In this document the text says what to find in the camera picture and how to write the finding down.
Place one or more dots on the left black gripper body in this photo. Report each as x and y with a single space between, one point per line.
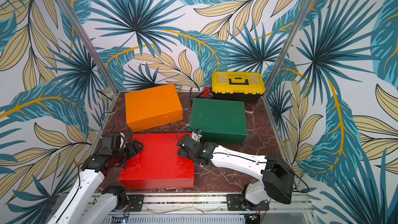
119 154

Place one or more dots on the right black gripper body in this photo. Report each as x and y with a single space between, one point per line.
186 144

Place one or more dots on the red shoebox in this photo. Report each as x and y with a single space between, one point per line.
158 165

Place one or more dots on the green shoebox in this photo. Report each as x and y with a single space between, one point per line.
220 121

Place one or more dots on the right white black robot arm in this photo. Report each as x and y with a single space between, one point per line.
275 177

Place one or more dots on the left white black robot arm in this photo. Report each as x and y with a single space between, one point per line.
93 172

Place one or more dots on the orange shoebox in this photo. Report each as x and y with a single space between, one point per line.
150 108

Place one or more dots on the yellow black toolbox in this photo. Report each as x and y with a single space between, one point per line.
237 86

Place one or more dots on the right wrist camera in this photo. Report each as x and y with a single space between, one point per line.
197 135

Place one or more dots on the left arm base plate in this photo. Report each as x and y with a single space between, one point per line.
132 202

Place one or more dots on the red handled pliers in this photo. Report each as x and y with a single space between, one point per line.
206 91

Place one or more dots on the aluminium front rail frame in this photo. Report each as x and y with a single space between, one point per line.
208 208

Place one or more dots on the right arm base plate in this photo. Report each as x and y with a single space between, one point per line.
236 202

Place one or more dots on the right aluminium corner post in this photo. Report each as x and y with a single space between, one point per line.
301 15

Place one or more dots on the aluminium corner post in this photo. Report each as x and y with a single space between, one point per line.
77 25
301 15

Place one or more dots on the left aluminium corner post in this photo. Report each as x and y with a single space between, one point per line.
77 25

